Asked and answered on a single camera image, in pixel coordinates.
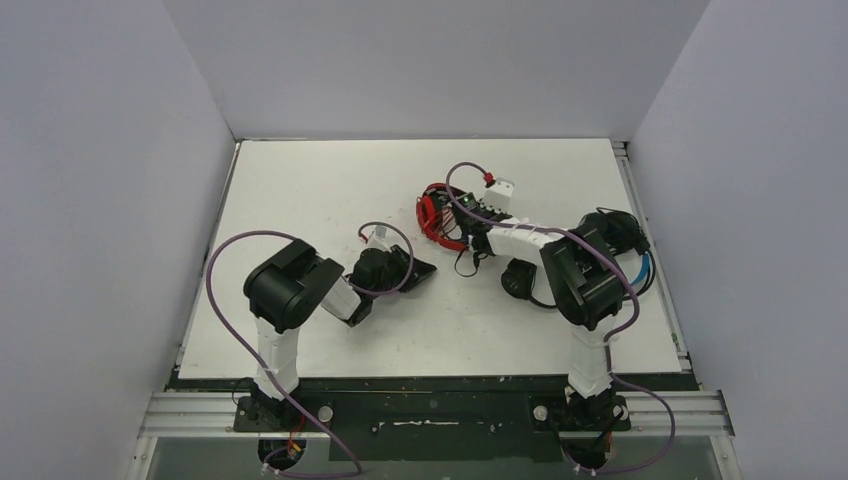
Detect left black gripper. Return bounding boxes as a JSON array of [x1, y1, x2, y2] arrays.
[[369, 244, 437, 299]]

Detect red headphones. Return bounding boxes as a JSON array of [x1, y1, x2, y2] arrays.
[[416, 183, 467, 252]]

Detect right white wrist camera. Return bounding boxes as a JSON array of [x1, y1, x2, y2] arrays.
[[481, 177, 515, 213]]

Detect large black blue headphones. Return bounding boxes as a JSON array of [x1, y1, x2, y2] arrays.
[[581, 207, 657, 297]]

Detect small black headphones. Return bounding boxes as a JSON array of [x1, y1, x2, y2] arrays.
[[501, 259, 556, 310]]

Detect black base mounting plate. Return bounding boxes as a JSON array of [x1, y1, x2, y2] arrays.
[[165, 374, 664, 465]]

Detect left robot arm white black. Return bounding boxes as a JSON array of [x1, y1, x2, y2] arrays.
[[243, 240, 437, 430]]

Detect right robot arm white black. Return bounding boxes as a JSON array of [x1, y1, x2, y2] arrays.
[[447, 187, 640, 428]]

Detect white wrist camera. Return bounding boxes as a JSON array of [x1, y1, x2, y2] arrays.
[[358, 225, 391, 252], [481, 177, 515, 213]]

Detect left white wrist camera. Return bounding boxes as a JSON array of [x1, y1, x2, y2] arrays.
[[358, 225, 391, 252]]

